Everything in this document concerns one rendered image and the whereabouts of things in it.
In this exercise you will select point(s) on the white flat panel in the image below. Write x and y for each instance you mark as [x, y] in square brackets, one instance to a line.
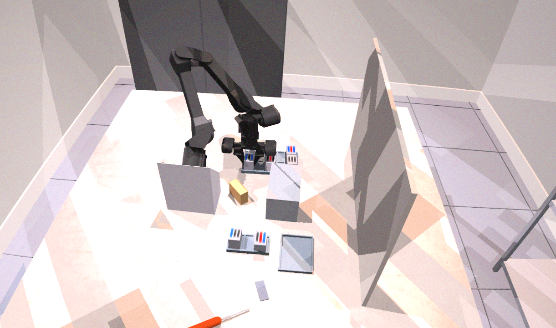
[384, 185]

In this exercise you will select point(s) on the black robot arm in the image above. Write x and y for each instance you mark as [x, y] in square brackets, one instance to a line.
[182, 58]

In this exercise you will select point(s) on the orange rectangular block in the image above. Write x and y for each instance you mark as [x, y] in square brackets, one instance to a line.
[238, 191]

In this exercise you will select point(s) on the orange-handled screwdriver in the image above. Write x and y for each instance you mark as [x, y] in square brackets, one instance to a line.
[213, 322]

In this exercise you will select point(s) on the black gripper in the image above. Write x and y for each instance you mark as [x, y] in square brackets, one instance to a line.
[249, 142]

